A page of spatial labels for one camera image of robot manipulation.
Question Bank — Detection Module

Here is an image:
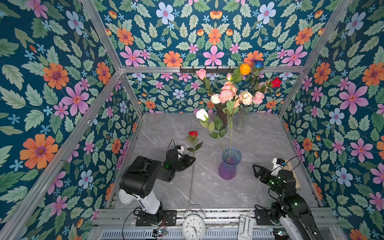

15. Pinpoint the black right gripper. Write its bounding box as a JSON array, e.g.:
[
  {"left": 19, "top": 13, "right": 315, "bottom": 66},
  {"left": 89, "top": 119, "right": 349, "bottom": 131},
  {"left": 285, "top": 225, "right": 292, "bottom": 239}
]
[{"left": 252, "top": 164, "right": 285, "bottom": 199}]

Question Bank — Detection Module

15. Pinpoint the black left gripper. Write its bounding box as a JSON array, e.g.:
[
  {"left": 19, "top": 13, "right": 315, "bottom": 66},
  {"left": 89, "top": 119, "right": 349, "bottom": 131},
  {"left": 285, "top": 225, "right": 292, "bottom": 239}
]
[{"left": 172, "top": 154, "right": 196, "bottom": 173}]

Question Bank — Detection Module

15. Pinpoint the purple ribbed glass vase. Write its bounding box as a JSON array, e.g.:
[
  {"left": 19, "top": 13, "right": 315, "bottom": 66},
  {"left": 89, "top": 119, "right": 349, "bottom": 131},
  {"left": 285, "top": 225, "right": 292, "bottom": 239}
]
[{"left": 218, "top": 148, "right": 242, "bottom": 180}]

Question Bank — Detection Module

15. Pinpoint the white rose stem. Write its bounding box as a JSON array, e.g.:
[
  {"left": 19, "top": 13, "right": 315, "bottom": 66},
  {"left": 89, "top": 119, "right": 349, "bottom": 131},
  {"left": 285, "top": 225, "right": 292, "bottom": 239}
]
[
  {"left": 196, "top": 109, "right": 228, "bottom": 151},
  {"left": 211, "top": 94, "right": 222, "bottom": 105}
]

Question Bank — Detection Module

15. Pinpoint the clear glass cup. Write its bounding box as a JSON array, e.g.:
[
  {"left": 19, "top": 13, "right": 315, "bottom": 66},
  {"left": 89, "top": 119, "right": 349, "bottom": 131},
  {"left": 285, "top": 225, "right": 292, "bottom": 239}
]
[{"left": 234, "top": 107, "right": 251, "bottom": 134}]

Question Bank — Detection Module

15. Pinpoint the dark pink ribbed glass vase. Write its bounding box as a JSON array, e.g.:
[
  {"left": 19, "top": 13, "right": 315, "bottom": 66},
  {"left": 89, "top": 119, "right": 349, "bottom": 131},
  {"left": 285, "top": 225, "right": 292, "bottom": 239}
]
[{"left": 216, "top": 103, "right": 228, "bottom": 129}]

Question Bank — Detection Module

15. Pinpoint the pink double carnation stem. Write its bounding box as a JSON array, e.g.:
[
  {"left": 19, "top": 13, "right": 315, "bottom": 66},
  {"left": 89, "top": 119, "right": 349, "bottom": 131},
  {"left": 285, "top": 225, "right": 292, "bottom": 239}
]
[{"left": 246, "top": 82, "right": 268, "bottom": 112}]

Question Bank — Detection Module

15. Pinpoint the cream double-bloom flower stem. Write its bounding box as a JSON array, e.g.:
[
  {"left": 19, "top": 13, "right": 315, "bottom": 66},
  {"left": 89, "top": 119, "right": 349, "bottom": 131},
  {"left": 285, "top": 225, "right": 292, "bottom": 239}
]
[{"left": 236, "top": 91, "right": 253, "bottom": 114}]

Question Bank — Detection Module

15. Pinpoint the pink cream peony spray stem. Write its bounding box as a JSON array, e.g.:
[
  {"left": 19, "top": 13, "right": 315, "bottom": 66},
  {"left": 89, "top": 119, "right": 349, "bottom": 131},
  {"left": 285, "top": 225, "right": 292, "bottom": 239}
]
[{"left": 219, "top": 73, "right": 243, "bottom": 164}]

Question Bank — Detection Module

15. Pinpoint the pink rose stem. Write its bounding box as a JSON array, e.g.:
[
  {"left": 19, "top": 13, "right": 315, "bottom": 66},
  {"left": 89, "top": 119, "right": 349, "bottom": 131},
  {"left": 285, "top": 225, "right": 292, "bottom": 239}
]
[{"left": 196, "top": 69, "right": 217, "bottom": 105}]

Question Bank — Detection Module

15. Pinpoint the red rose stem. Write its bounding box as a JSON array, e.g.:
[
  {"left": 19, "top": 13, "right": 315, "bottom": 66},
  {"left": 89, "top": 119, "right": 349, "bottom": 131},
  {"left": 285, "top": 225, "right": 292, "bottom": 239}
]
[
  {"left": 187, "top": 131, "right": 203, "bottom": 204},
  {"left": 255, "top": 77, "right": 282, "bottom": 97}
]

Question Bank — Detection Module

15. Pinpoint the yellow rose stem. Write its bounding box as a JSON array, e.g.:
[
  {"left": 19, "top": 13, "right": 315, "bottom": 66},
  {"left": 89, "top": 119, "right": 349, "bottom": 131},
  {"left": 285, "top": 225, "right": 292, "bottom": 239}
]
[{"left": 230, "top": 64, "right": 251, "bottom": 86}]

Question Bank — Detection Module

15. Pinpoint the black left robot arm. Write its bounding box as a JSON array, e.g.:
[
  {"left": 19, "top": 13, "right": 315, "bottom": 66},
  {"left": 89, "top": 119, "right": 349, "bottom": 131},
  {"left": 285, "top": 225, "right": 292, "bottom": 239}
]
[{"left": 119, "top": 149, "right": 196, "bottom": 226}]

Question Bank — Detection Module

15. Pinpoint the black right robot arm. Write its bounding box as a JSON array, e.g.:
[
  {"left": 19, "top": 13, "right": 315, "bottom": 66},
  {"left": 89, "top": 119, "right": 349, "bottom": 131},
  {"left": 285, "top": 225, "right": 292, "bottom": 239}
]
[{"left": 253, "top": 165, "right": 323, "bottom": 240}]

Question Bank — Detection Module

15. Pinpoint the beige cloth roll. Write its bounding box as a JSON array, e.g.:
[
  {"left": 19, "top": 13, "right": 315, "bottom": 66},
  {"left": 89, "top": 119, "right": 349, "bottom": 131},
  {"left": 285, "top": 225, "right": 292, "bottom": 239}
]
[{"left": 284, "top": 159, "right": 302, "bottom": 190}]

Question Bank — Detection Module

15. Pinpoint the white twin-bell alarm clock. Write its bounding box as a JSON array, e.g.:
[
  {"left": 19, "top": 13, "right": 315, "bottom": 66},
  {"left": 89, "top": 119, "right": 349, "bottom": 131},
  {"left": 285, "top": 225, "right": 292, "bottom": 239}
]
[{"left": 182, "top": 205, "right": 206, "bottom": 240}]

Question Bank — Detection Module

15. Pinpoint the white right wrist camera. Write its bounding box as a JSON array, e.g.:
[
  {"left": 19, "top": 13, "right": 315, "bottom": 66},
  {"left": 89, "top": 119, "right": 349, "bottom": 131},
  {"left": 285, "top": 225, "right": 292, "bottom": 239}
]
[{"left": 272, "top": 158, "right": 286, "bottom": 176}]

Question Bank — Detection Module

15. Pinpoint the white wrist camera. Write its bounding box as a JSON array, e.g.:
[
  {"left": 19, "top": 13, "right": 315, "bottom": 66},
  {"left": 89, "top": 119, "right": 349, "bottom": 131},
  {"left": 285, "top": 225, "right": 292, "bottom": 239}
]
[
  {"left": 175, "top": 145, "right": 185, "bottom": 159},
  {"left": 272, "top": 158, "right": 286, "bottom": 176}
]

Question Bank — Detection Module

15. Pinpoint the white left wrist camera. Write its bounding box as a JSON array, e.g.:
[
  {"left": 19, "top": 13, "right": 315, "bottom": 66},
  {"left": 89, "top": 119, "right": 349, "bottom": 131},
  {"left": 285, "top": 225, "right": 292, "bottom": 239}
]
[{"left": 175, "top": 145, "right": 185, "bottom": 159}]

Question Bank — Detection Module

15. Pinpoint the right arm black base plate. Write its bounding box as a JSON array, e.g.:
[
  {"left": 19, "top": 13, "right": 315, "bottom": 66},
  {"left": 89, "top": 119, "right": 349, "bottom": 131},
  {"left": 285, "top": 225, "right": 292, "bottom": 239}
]
[{"left": 254, "top": 209, "right": 281, "bottom": 226}]

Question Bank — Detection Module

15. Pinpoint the white plastic clip bracket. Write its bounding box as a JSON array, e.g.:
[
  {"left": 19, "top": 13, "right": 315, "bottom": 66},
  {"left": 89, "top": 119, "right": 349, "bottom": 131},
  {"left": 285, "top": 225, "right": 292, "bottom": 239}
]
[{"left": 238, "top": 215, "right": 254, "bottom": 240}]

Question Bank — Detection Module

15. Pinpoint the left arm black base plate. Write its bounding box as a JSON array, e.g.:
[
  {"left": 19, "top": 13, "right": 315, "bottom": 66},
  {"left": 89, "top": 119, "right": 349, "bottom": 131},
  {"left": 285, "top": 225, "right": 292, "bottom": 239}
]
[{"left": 136, "top": 210, "right": 177, "bottom": 227}]

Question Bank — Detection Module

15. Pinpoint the black hook rail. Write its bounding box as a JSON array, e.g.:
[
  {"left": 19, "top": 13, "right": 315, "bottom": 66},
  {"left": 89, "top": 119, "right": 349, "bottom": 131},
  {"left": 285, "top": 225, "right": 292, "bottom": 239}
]
[{"left": 178, "top": 66, "right": 236, "bottom": 75}]

